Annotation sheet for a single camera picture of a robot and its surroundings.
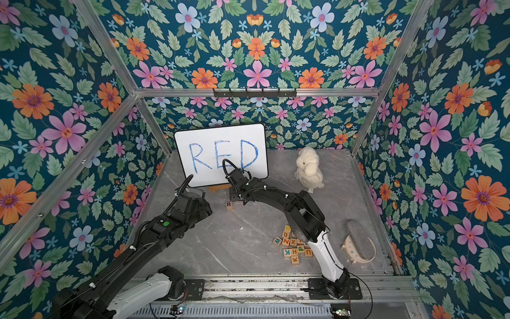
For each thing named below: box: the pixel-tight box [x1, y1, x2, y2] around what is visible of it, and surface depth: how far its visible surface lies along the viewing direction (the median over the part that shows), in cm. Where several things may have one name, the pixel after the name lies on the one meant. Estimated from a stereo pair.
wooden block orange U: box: [304, 247, 313, 257], surface depth 82 cm
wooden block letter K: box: [290, 255, 300, 265], surface depth 80 cm
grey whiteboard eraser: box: [340, 219, 377, 264], surface depth 82 cm
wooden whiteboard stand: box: [207, 183, 233, 194], surface depth 100 cm
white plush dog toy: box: [293, 146, 325, 194], surface depth 93 cm
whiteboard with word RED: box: [173, 122, 269, 187], surface depth 93 cm
